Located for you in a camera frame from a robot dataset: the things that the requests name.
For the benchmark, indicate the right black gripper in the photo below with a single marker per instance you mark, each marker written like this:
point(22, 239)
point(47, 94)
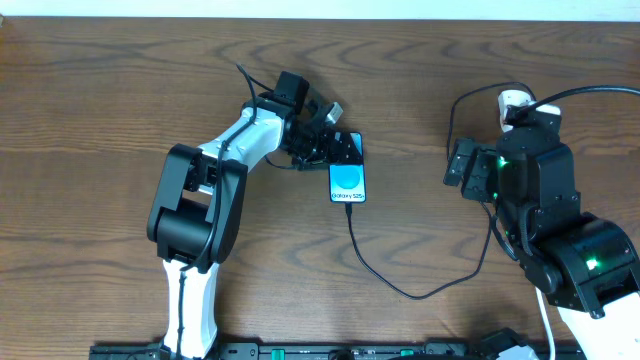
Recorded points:
point(481, 170)

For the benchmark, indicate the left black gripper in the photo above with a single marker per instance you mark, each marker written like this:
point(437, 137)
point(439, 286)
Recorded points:
point(329, 148)

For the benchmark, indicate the blue Samsung Galaxy smartphone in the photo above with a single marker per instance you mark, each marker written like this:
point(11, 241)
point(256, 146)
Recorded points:
point(347, 183)

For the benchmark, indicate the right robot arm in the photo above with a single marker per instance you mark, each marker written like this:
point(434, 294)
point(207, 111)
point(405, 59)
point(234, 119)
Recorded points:
point(586, 266)

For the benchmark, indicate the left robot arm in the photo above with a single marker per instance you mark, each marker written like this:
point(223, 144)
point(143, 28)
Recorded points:
point(196, 213)

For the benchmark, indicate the white USB wall charger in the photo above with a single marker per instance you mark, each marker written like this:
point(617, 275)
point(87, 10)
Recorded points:
point(507, 99)

